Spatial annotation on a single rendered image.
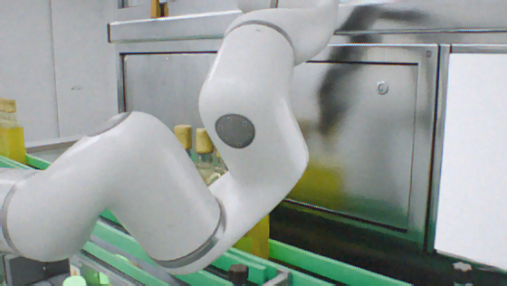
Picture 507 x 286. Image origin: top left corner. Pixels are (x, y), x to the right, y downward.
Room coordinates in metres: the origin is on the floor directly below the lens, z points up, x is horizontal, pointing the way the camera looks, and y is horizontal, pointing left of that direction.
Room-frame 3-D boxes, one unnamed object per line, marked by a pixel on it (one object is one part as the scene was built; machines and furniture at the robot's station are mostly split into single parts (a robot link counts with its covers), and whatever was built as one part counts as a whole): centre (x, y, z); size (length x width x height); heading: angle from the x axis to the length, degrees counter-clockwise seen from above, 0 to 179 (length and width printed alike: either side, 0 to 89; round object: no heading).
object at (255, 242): (0.78, 0.01, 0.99); 0.06 x 0.06 x 0.21; 48
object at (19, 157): (1.52, 0.83, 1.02); 0.06 x 0.06 x 0.28; 48
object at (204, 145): (0.86, 0.10, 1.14); 0.04 x 0.04 x 0.04
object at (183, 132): (0.90, 0.14, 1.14); 0.04 x 0.04 x 0.04
